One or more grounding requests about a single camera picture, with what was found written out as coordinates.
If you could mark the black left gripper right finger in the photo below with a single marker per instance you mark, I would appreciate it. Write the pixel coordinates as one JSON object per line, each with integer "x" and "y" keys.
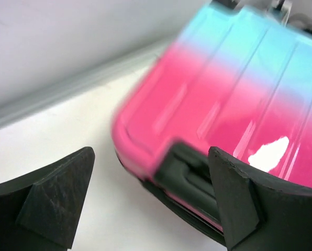
{"x": 259, "y": 211}

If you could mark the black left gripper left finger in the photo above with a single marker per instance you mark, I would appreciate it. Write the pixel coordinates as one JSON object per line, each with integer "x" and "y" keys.
{"x": 42, "y": 209}

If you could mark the pink suitcase with dark lining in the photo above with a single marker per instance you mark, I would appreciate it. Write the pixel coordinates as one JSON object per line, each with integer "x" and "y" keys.
{"x": 235, "y": 80}

